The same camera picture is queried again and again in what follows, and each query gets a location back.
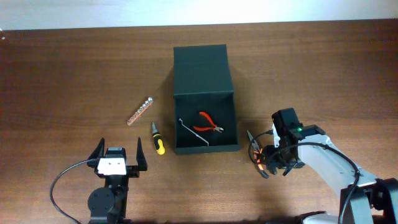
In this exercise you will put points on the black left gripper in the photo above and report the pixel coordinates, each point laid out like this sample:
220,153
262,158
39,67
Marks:
133,171

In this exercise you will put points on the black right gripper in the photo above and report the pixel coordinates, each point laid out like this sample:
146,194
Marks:
270,162

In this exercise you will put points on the orange black needle-nose pliers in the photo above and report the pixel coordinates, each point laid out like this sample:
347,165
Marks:
256,156

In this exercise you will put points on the orange socket rail with sockets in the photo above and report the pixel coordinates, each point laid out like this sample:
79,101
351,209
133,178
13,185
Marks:
140,111

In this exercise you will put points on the silver combination wrench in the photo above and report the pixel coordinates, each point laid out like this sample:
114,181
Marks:
194,133

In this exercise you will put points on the small red side cutters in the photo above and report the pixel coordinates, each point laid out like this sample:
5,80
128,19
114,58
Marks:
207,124

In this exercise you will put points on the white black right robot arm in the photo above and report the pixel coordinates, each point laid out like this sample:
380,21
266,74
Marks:
364,198

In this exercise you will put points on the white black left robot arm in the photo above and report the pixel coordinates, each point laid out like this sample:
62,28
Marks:
108,204

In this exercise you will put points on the yellow black stubby screwdriver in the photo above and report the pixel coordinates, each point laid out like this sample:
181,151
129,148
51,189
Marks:
158,143

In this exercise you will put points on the black open storage box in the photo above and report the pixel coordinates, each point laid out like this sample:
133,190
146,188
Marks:
202,82

